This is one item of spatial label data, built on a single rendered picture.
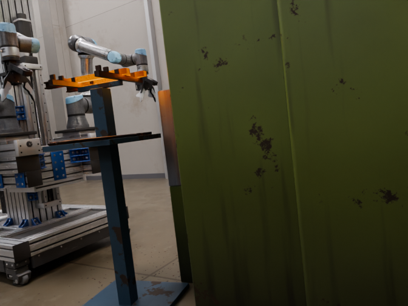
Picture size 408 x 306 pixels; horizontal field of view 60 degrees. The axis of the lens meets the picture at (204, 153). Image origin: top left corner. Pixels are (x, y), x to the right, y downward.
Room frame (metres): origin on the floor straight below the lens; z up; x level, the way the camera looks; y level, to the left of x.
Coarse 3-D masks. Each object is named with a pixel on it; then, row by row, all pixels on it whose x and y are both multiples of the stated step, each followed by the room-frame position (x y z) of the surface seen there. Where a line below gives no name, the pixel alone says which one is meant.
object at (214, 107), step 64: (192, 0) 1.27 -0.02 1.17; (256, 0) 1.18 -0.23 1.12; (192, 64) 1.28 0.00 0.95; (256, 64) 1.19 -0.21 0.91; (192, 128) 1.30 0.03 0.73; (256, 128) 1.20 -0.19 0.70; (192, 192) 1.31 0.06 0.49; (256, 192) 1.21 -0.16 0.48; (192, 256) 1.32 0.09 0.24; (256, 256) 1.22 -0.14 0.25
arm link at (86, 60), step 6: (84, 36) 2.54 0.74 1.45; (96, 42) 2.61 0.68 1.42; (78, 54) 2.55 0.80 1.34; (84, 54) 2.53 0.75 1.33; (84, 60) 2.55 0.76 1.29; (90, 60) 2.57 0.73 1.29; (84, 66) 2.55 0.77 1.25; (90, 66) 2.57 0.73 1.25; (84, 72) 2.55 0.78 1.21; (90, 72) 2.57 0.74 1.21; (84, 96) 2.54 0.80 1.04; (90, 102) 2.54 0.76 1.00; (90, 108) 2.54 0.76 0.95
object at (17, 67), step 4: (12, 64) 1.59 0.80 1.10; (16, 64) 1.61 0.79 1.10; (20, 64) 1.63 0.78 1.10; (12, 68) 1.60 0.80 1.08; (16, 68) 1.58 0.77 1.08; (20, 68) 1.57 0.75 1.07; (24, 68) 1.59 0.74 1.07; (20, 72) 1.57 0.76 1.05; (24, 72) 1.56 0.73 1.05; (28, 72) 1.57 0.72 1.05; (32, 72) 1.59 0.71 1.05
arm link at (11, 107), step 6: (0, 96) 2.00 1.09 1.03; (12, 96) 2.07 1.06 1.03; (0, 102) 2.00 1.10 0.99; (6, 102) 2.02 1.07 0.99; (12, 102) 2.05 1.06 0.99; (0, 108) 1.99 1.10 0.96; (6, 108) 2.02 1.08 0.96; (12, 108) 2.04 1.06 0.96; (0, 114) 2.00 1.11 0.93; (6, 114) 2.01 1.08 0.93; (12, 114) 2.04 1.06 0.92
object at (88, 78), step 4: (124, 68) 1.42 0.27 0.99; (112, 72) 1.43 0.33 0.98; (120, 72) 1.42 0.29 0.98; (124, 72) 1.42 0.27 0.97; (128, 72) 1.43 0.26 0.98; (80, 76) 1.48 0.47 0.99; (84, 76) 1.48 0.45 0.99; (88, 76) 1.47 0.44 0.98; (92, 76) 1.47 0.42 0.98; (96, 76) 1.46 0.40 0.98; (64, 80) 1.51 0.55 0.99; (68, 80) 1.50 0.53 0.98; (76, 80) 1.49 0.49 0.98; (80, 80) 1.48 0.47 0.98; (84, 80) 1.48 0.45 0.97; (88, 80) 1.48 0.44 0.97; (92, 80) 1.49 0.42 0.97; (48, 84) 1.55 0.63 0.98; (44, 88) 1.55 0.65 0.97; (48, 88) 1.54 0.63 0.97; (52, 88) 1.55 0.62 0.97
